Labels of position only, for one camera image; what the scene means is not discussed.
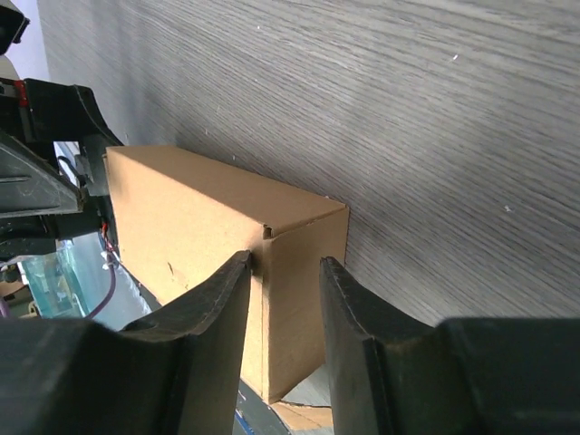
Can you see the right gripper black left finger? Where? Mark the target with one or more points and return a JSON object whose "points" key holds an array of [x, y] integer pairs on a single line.
{"points": [[174, 371]]}

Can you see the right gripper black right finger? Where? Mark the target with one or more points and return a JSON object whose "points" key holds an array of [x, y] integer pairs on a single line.
{"points": [[392, 374]]}

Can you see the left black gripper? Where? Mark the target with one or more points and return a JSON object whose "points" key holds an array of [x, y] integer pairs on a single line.
{"points": [[53, 178]]}

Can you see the brown cardboard paper box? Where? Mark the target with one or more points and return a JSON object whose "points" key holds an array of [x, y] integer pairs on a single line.
{"points": [[180, 216]]}

